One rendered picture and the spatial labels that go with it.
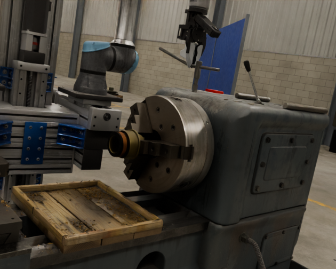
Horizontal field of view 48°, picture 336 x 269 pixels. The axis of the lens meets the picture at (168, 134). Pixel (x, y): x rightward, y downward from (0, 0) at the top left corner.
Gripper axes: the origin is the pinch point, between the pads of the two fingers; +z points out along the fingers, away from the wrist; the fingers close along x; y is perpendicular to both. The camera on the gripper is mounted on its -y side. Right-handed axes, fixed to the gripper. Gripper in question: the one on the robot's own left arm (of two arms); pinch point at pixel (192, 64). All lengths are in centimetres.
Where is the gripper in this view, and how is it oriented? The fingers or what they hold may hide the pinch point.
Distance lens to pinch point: 142.9
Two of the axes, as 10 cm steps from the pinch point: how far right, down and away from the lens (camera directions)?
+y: -6.4, -2.4, 7.3
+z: -1.7, 9.7, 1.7
